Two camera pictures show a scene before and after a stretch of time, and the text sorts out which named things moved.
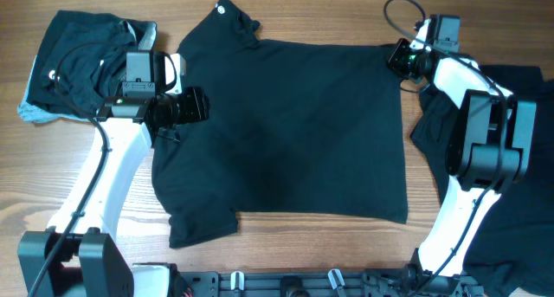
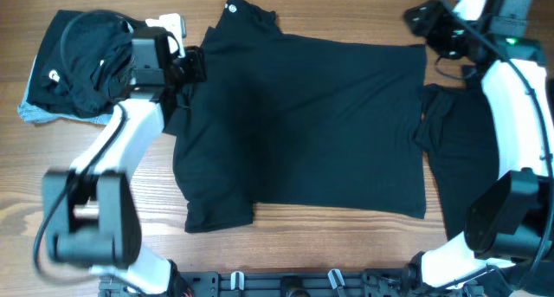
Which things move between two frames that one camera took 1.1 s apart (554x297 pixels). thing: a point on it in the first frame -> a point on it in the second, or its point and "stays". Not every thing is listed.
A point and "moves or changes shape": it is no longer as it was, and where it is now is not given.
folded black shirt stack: x=83 y=61 stays
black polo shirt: x=293 y=127 moves or changes shape
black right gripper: x=397 y=58 -> x=433 y=24
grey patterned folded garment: x=39 y=114 stays
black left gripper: x=197 y=103 -> x=194 y=55
